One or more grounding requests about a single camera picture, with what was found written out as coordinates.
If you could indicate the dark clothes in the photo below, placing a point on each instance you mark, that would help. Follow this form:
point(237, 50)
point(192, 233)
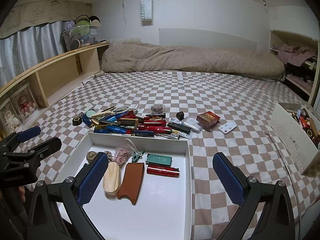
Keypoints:
point(300, 73)

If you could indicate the white plush display box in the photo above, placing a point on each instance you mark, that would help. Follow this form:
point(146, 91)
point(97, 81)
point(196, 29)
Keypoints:
point(8, 120)

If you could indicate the assorted packets in shoe box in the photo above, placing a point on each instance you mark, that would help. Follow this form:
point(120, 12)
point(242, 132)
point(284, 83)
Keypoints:
point(306, 123)

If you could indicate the mint round compact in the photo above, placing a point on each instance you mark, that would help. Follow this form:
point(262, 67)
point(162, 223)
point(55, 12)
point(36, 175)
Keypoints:
point(90, 115)

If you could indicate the dark bead bag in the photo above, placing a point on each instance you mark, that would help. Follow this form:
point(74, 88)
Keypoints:
point(158, 108)

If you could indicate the brown leather sleeve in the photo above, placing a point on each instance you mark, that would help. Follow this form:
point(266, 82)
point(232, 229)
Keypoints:
point(131, 182)

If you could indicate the small black cube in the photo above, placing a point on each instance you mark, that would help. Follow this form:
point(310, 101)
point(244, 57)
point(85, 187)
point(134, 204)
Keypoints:
point(180, 116)

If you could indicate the clear storage bin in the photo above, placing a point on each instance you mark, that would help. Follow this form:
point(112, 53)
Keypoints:
point(75, 43)

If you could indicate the green plush toy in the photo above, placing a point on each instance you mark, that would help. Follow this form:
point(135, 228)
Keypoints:
point(81, 28)

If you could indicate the light blue curtain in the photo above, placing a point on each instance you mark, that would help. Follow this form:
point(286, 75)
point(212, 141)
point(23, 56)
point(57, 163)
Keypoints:
point(25, 45)

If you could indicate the checkered bed sheet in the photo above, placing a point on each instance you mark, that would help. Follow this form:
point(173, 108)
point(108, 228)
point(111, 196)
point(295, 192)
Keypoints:
point(225, 92)

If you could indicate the black rectangular box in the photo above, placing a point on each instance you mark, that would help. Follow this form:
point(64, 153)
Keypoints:
point(178, 127)

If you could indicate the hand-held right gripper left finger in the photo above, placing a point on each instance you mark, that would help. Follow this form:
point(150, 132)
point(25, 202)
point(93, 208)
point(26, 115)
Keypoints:
point(92, 180)

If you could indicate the white phone case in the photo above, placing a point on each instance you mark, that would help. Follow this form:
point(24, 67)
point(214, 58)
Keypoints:
point(227, 127)

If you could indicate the small clear bottle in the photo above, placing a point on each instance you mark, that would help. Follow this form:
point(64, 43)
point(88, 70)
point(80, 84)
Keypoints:
point(88, 109)

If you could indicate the white cardboard tray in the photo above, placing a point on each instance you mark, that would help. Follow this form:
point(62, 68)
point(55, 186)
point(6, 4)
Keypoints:
point(160, 205)

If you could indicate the wooden shoehorn piece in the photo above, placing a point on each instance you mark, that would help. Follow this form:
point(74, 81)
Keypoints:
point(111, 180)

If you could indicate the red cigarette pack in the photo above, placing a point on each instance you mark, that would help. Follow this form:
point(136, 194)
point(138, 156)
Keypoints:
point(207, 120)

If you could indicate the pink bead bag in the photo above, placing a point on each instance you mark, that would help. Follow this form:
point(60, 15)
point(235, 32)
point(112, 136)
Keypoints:
point(121, 156)

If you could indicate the white shoe box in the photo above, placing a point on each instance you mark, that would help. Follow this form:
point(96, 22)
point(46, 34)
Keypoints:
point(287, 140)

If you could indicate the clear plastic case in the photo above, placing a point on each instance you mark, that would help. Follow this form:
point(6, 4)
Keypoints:
point(193, 125)

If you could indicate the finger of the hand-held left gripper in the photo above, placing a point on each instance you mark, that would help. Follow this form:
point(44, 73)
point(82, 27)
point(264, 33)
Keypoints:
point(29, 132)
point(47, 145)

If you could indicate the person's left hand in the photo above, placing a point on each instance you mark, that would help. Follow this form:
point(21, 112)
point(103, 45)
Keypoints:
point(21, 193)

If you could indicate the beige fluffy blanket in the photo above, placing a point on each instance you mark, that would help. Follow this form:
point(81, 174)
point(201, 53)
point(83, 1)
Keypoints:
point(175, 60)

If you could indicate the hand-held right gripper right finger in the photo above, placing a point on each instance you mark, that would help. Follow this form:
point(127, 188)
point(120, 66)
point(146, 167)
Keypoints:
point(227, 180)

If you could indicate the wooden wardrobe niche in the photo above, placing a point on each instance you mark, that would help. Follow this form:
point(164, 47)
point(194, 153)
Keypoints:
point(275, 40)

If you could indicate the green white bangle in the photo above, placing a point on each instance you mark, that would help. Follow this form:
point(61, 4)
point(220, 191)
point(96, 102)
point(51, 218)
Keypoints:
point(114, 110)

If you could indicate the red pen box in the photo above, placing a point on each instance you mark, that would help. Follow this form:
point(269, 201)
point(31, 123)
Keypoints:
point(162, 172)

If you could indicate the teddy bear display box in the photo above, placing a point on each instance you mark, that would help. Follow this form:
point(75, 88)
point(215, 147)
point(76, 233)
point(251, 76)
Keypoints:
point(23, 105)

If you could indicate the black wall hook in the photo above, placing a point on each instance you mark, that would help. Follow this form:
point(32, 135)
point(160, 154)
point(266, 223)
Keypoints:
point(265, 1)

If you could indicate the pink clothes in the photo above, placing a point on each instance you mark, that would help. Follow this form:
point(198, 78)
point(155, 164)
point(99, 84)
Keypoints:
point(295, 53)

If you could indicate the black tape roll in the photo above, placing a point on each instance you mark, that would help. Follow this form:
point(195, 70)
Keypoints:
point(77, 122)

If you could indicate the metal back scratcher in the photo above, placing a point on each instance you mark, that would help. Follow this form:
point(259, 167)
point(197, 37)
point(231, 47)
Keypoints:
point(265, 133)

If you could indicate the white hanging paper bag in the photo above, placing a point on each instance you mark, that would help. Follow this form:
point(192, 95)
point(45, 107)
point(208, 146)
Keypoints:
point(146, 10)

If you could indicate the wooden headboard shelf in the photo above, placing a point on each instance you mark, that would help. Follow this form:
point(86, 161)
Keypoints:
point(62, 67)

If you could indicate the beige printed valance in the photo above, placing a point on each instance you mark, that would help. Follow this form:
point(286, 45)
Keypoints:
point(37, 12)

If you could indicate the green lighter box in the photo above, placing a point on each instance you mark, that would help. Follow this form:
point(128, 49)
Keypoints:
point(158, 159)

